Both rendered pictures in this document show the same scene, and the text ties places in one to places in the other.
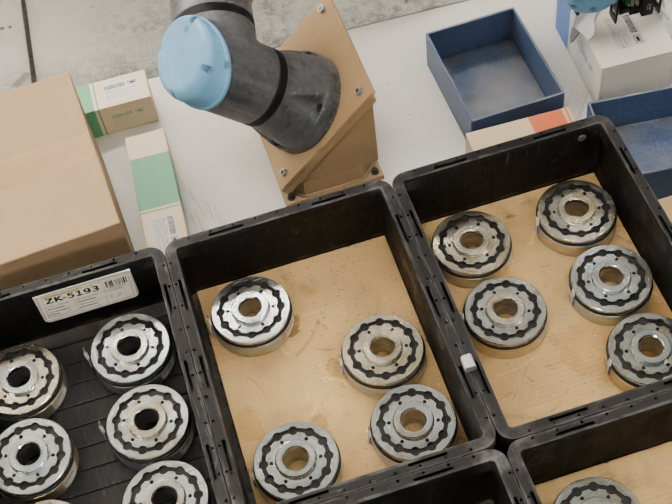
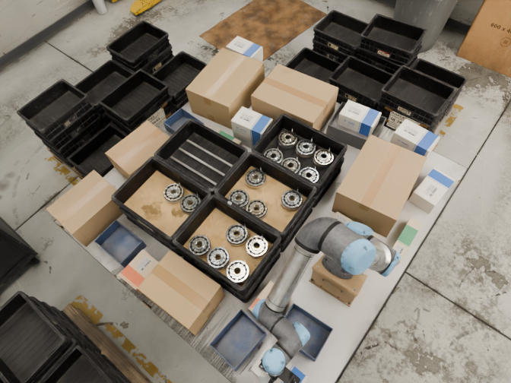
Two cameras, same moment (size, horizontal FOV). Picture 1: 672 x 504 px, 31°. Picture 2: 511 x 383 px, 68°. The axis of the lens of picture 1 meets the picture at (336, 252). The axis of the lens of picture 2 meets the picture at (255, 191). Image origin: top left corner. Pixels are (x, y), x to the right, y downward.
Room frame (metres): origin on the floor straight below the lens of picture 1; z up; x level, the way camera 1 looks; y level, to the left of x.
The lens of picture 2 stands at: (1.42, -0.59, 2.48)
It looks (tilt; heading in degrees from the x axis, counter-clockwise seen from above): 60 degrees down; 140
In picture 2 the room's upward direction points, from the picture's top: 6 degrees counter-clockwise
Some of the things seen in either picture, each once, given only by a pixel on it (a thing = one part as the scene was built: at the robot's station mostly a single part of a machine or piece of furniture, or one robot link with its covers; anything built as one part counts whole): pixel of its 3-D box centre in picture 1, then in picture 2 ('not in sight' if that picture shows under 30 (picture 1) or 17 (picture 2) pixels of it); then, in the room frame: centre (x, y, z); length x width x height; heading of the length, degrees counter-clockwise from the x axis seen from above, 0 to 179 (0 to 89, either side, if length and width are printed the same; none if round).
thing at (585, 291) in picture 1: (611, 278); (217, 257); (0.81, -0.33, 0.86); 0.10 x 0.10 x 0.01
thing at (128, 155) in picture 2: not in sight; (143, 155); (0.03, -0.20, 0.78); 0.30 x 0.22 x 0.16; 92
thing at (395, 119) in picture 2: not in sight; (402, 124); (0.85, 1.27, 0.41); 0.31 x 0.02 x 0.16; 6
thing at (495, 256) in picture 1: (471, 242); (256, 245); (0.90, -0.17, 0.86); 0.10 x 0.10 x 0.01
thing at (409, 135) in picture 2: not in sight; (414, 140); (1.08, 0.84, 0.83); 0.20 x 0.12 x 0.09; 4
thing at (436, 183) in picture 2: not in sight; (431, 190); (1.30, 0.70, 0.75); 0.20 x 0.12 x 0.09; 92
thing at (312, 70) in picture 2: not in sight; (313, 77); (0.02, 1.34, 0.26); 0.40 x 0.30 x 0.23; 6
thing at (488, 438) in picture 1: (320, 341); (265, 191); (0.76, 0.04, 0.92); 0.40 x 0.30 x 0.02; 9
